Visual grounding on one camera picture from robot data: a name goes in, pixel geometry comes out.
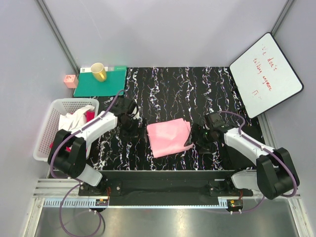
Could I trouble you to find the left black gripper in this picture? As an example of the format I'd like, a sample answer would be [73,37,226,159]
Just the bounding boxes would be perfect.
[119,117,147,143]

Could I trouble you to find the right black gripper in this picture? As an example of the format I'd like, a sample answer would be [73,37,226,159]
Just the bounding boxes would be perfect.
[184,123,215,154]

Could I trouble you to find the pink t shirt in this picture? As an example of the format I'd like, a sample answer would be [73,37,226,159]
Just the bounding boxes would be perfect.
[147,118,193,158]

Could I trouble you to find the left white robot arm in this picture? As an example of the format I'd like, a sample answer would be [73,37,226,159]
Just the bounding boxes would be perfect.
[47,98,147,196]

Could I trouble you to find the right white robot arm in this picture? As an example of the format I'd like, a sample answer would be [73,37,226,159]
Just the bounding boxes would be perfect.
[185,111,300,200]

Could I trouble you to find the black marble pattern mat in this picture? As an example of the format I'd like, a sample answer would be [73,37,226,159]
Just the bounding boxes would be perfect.
[87,67,264,171]

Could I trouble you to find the magenta t shirt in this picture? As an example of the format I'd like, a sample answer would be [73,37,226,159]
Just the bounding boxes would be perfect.
[49,111,96,149]

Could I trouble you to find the green cutting mat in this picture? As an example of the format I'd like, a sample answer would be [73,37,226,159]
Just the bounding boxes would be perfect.
[74,66,127,97]

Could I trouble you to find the yellow mug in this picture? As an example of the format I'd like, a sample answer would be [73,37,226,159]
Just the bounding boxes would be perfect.
[90,63,107,82]

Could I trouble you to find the white t shirt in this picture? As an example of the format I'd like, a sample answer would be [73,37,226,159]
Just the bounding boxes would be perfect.
[58,105,95,131]

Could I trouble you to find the pink cube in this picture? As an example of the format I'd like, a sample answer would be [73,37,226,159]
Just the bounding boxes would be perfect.
[64,75,77,88]

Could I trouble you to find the white plastic laundry basket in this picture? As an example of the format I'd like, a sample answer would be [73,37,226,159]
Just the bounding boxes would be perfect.
[33,98,99,162]

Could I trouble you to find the white whiteboard with red writing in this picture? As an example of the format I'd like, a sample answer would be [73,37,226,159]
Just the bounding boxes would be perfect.
[230,33,304,118]

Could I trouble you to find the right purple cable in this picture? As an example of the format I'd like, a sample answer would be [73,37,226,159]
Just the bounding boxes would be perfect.
[207,111,298,214]

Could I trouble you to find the purple cable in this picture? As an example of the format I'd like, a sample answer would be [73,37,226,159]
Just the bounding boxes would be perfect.
[207,111,298,214]
[49,89,126,236]

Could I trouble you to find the aluminium rail frame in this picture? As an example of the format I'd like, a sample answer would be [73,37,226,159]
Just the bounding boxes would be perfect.
[23,179,316,237]

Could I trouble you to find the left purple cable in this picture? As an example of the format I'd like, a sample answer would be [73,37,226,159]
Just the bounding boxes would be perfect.
[49,89,126,236]

